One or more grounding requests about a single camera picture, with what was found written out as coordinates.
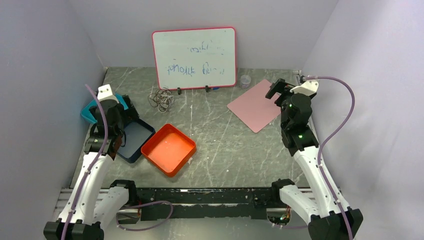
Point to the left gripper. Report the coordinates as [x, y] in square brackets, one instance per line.
[129, 113]

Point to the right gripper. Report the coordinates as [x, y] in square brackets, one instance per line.
[280, 86]

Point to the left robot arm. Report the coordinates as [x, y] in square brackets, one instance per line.
[83, 216]

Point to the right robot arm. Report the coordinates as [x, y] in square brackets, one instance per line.
[329, 216]

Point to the dark blue square tray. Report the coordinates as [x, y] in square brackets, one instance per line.
[137, 133]

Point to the pink clipboard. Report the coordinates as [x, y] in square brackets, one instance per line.
[254, 109]

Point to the clear jar of paperclips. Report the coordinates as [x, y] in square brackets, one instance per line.
[245, 81]

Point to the teal square tray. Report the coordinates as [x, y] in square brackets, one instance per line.
[88, 116]

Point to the orange square tray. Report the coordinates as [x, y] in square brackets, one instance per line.
[169, 150]

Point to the red-framed whiteboard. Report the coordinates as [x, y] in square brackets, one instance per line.
[195, 58]

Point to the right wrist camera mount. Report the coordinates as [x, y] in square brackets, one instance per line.
[308, 88]

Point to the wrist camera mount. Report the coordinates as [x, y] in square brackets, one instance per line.
[308, 88]
[105, 92]

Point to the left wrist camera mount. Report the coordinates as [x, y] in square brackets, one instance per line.
[105, 92]

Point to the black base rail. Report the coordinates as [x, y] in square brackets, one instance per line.
[257, 203]

